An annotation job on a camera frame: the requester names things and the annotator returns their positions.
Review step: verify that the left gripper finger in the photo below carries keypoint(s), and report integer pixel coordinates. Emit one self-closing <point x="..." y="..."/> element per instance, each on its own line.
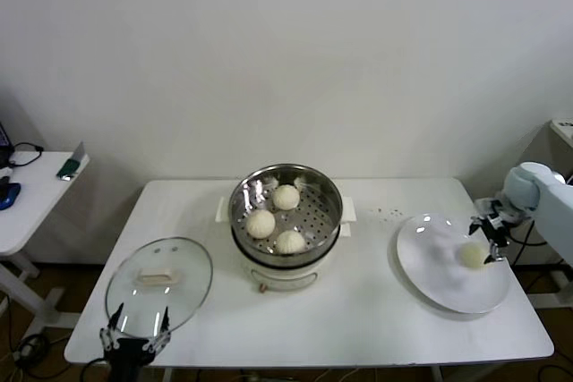
<point x="160" y="337"/>
<point x="109" y="333"/>

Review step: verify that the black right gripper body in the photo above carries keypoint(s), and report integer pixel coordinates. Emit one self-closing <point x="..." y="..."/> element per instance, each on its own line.
<point x="498" y="226"/>

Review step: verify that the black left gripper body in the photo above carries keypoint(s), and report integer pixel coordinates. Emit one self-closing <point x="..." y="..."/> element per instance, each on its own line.
<point x="127" y="355"/>

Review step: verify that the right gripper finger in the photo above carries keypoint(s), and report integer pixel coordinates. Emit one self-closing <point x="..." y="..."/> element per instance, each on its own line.
<point x="474" y="225"/>
<point x="496" y="253"/>

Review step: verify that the white steamed baozi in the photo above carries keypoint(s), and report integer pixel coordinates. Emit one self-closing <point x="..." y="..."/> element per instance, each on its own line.
<point x="470" y="257"/>
<point x="261" y="224"/>
<point x="286" y="197"/>
<point x="290" y="242"/>

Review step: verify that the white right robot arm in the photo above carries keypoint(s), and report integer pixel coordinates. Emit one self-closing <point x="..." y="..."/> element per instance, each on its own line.
<point x="555" y="212"/>

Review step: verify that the stainless steel steamer basket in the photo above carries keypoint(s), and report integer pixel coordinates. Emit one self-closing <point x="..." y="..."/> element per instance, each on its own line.
<point x="320" y="216"/>

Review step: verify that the white round plate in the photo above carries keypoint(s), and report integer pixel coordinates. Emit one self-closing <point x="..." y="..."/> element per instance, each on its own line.
<point x="430" y="265"/>

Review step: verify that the scattered dark crumbs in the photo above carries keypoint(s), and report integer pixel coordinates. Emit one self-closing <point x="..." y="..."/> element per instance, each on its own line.
<point x="394" y="210"/>

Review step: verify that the floor power strip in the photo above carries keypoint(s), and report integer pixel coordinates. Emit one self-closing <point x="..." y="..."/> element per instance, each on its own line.
<point x="27" y="348"/>

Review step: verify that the cream electric cooker base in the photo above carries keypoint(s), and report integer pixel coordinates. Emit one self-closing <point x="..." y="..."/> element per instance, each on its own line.
<point x="286" y="274"/>

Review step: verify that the blue handheld device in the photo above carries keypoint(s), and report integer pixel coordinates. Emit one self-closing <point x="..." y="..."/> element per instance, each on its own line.
<point x="9" y="194"/>

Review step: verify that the black laptop screen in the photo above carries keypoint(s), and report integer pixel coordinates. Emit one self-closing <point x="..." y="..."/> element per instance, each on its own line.
<point x="3" y="136"/>

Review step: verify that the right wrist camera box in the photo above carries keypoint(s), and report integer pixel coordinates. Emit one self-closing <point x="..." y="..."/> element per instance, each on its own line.
<point x="486" y="204"/>

